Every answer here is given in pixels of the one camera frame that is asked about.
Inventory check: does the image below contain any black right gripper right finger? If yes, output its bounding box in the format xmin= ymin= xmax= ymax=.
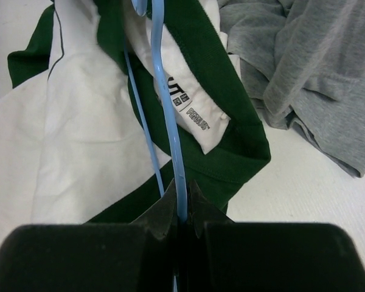
xmin=188 ymin=180 xmax=233 ymax=237

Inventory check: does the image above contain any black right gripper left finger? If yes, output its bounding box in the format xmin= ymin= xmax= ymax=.
xmin=121 ymin=179 xmax=178 ymax=239

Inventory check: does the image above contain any green and white t shirt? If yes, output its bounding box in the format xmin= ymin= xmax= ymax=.
xmin=0 ymin=1 xmax=271 ymax=245

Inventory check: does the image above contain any blue wire hanger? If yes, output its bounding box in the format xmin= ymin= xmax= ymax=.
xmin=124 ymin=1 xmax=189 ymax=291

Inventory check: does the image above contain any grey t shirt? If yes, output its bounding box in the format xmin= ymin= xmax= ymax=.
xmin=218 ymin=1 xmax=365 ymax=178

